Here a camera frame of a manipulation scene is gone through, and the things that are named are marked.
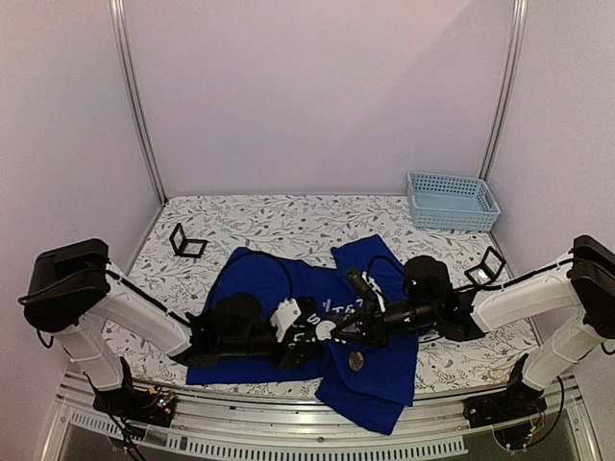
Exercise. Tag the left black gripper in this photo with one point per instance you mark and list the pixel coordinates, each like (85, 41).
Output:
(282, 358)

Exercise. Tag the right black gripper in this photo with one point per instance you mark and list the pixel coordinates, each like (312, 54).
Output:
(376, 338)

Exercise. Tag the blue printed t-shirt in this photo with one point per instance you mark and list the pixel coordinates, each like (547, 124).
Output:
(373, 398)

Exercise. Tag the round yellow blue brooch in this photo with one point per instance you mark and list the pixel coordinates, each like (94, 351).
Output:
(355, 361)

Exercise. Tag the round light blue brooch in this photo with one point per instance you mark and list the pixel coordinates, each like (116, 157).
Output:
(323, 331)

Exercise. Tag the black brooch box yellow brooch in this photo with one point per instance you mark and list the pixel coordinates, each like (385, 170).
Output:
(183, 246)

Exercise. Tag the black brooch box silver brooch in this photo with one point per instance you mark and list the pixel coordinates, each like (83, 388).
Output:
(488, 270)

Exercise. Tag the light blue plastic basket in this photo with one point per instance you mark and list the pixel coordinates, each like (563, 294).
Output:
(447, 202)

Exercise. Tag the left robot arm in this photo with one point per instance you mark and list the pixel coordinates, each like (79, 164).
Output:
(75, 282)

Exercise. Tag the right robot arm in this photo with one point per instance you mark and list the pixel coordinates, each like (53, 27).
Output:
(582, 279)

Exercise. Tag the floral patterned tablecloth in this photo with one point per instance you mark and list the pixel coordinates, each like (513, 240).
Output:
(307, 227)

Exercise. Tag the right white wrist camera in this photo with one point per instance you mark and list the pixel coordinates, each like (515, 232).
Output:
(366, 289)

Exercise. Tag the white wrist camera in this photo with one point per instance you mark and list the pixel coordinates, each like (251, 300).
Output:
(366, 289)
(293, 313)

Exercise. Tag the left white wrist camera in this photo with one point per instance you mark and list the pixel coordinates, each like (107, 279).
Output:
(293, 313)

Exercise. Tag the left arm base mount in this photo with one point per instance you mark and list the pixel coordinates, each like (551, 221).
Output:
(151, 407)

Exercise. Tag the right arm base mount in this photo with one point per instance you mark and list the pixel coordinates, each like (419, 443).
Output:
(517, 400)

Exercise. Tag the left aluminium frame post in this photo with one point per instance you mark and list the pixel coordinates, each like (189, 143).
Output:
(123, 45)

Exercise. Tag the aluminium frame post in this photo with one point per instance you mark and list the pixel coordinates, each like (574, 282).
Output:
(511, 62)
(123, 45)

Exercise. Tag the right aluminium frame post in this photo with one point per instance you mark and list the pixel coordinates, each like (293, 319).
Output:
(511, 62)

